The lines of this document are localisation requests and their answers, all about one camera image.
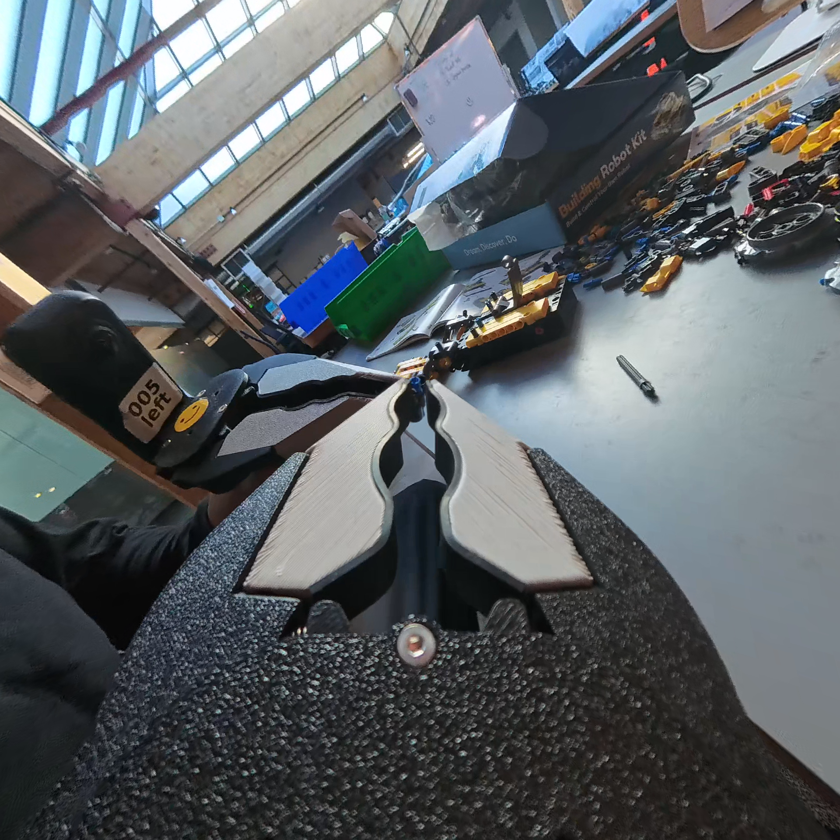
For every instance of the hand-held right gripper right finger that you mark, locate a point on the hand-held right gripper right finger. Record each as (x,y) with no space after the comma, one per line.
(512,518)

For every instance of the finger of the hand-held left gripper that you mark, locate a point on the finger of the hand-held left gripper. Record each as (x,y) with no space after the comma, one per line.
(289,426)
(315,377)

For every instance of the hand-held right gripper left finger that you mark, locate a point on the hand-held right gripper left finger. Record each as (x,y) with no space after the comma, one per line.
(321,518)

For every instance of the black connector piece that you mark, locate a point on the black connector piece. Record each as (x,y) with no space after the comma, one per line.
(417,400)

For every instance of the person's left forearm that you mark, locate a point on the person's left forearm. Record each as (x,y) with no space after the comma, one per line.
(98,564)

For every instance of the grey desk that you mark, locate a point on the grey desk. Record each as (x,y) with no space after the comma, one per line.
(656,492)

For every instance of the blue plastic bin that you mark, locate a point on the blue plastic bin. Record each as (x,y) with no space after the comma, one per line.
(321,289)

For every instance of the green plastic bin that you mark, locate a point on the green plastic bin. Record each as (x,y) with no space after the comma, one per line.
(387,289)

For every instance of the open instruction booklet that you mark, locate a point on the open instruction booklet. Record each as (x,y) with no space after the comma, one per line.
(420,321)

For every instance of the black axle rod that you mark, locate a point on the black axle rod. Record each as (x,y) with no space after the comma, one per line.
(635,375)

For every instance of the yellow grey brick vehicle model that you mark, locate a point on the yellow grey brick vehicle model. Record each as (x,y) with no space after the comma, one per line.
(525,328)

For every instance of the clear plastic bag of parts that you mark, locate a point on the clear plastic bag of parts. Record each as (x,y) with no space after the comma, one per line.
(436,226)

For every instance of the blue cardboard kit box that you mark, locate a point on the blue cardboard kit box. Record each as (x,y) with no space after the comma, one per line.
(512,243)

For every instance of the whiteboard on stand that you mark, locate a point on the whiteboard on stand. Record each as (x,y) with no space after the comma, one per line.
(459,92)

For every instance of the pile of loose building pieces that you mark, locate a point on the pile of loose building pieces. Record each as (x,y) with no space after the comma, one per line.
(689,216)

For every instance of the yellow black sticker sheet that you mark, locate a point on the yellow black sticker sheet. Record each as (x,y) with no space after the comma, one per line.
(741,111)

